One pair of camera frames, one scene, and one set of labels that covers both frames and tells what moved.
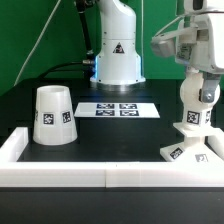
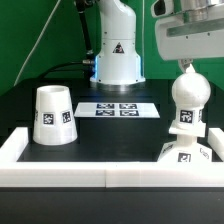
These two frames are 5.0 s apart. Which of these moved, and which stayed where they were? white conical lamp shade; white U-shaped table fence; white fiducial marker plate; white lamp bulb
Moved: white lamp bulb
Stayed: white fiducial marker plate; white conical lamp shade; white U-shaped table fence
